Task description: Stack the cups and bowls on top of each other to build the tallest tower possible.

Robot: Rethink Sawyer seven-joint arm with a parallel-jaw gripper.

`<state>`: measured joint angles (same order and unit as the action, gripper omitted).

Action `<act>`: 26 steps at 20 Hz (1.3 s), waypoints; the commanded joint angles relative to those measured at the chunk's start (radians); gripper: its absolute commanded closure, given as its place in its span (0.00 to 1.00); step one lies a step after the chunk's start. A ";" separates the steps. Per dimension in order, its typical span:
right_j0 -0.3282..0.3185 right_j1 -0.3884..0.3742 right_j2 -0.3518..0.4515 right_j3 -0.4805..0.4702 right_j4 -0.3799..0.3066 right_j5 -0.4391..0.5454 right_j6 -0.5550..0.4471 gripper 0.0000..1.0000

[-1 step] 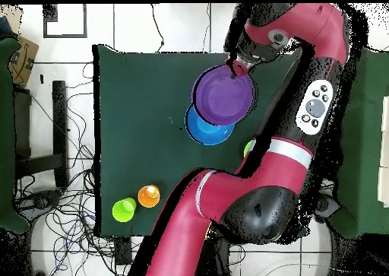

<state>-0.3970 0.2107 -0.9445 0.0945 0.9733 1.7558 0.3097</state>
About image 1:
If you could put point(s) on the green cloth side table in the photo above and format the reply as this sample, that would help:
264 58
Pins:
6 136
367 136

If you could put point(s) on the small green bowl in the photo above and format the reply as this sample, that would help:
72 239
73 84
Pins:
247 149

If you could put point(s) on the dark green table cloth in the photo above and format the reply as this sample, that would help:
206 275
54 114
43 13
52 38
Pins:
139 105

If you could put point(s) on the purple bowl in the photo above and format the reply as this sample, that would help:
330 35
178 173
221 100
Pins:
223 99

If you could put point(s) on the orange cup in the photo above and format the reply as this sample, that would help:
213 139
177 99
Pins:
147 198

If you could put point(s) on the black square frame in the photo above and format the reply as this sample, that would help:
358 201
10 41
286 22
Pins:
44 29

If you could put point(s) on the blue bowl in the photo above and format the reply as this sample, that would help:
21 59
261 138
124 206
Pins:
206 134

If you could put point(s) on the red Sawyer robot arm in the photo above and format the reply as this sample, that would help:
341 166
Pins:
273 172

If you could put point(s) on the black caster base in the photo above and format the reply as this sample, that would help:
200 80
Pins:
39 200

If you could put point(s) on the black power strip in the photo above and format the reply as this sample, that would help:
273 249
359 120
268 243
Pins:
122 253

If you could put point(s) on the black stand frame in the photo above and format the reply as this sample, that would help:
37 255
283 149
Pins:
60 121

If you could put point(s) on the lime yellow cup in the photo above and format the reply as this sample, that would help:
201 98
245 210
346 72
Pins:
121 212

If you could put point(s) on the cardboard box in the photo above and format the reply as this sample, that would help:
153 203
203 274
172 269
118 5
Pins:
22 60

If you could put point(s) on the white box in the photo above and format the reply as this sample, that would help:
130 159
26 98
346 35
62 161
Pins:
384 166

